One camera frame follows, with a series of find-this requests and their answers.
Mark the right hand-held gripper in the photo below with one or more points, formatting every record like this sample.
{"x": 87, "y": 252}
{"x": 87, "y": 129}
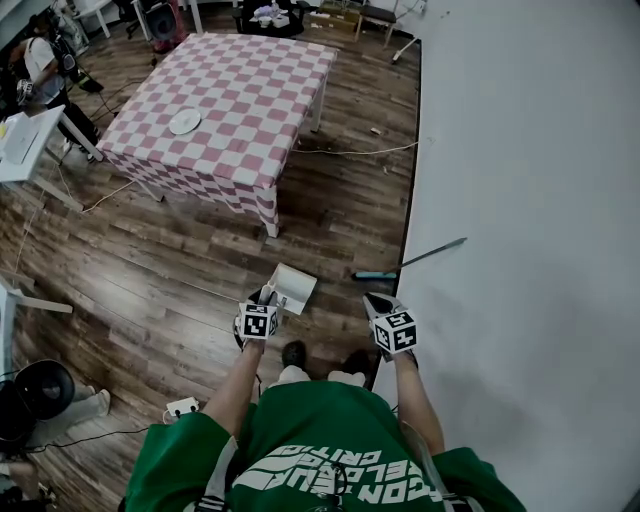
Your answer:
{"x": 395, "y": 332}

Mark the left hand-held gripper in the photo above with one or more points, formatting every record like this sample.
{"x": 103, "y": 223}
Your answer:
{"x": 257, "y": 325}

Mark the person's left forearm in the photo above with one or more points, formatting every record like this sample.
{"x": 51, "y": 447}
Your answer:
{"x": 235, "y": 390}

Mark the person's right forearm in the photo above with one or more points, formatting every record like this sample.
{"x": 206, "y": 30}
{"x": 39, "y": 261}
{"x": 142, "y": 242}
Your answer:
{"x": 415, "y": 405}

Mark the teal broom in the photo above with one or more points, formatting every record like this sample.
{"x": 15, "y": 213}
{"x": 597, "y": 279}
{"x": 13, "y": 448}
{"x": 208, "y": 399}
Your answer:
{"x": 372, "y": 275}

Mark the person's left black shoe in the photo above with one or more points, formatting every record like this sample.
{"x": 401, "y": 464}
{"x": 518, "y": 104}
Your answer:
{"x": 294, "y": 352}

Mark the person's black shoe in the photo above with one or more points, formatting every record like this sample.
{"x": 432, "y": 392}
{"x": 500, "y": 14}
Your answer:
{"x": 294, "y": 352}
{"x": 357, "y": 360}

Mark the person's right black shoe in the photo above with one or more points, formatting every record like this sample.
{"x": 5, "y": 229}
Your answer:
{"x": 357, "y": 360}

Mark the person's light trousers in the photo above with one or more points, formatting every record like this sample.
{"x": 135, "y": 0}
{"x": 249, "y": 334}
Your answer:
{"x": 290, "y": 374}

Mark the white power strip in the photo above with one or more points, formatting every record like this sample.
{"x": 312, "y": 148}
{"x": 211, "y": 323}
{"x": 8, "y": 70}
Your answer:
{"x": 182, "y": 406}

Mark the person's green t-shirt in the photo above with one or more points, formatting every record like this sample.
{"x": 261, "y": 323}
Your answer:
{"x": 320, "y": 430}

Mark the white plate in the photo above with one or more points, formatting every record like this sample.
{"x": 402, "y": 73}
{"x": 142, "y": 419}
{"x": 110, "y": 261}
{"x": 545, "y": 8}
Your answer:
{"x": 184, "y": 122}

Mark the red white checkered tablecloth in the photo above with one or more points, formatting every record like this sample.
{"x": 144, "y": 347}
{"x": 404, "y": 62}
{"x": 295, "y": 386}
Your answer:
{"x": 240, "y": 75}

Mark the black round hat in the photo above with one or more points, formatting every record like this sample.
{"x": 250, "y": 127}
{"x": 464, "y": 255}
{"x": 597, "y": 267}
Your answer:
{"x": 45, "y": 387}

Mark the white side table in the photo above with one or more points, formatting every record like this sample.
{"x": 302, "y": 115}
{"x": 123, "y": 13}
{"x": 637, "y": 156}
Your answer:
{"x": 7, "y": 320}

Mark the white desk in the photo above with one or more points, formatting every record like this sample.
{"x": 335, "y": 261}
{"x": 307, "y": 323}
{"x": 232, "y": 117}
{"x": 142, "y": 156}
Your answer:
{"x": 100, "y": 15}
{"x": 35, "y": 160}
{"x": 197, "y": 20}

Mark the small white box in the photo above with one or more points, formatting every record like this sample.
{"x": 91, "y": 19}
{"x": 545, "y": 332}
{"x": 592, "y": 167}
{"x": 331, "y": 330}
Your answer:
{"x": 280, "y": 21}

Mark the brown cardboard box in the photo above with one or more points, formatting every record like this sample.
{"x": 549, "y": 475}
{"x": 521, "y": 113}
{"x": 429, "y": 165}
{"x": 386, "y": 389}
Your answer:
{"x": 332, "y": 22}

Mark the black headrest office chair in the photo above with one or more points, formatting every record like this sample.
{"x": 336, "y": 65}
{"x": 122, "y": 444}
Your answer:
{"x": 300, "y": 15}

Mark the white crumpled bag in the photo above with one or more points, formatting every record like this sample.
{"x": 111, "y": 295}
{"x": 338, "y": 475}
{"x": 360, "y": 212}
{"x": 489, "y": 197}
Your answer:
{"x": 262, "y": 12}

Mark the wooden chair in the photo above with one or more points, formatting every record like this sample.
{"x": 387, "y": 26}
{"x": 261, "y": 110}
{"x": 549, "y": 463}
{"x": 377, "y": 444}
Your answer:
{"x": 377, "y": 12}

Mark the white appliance box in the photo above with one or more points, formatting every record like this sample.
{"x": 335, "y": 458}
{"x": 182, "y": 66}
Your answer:
{"x": 22, "y": 137}

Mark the crate of parts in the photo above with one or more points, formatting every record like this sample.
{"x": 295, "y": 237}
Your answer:
{"x": 337, "y": 6}

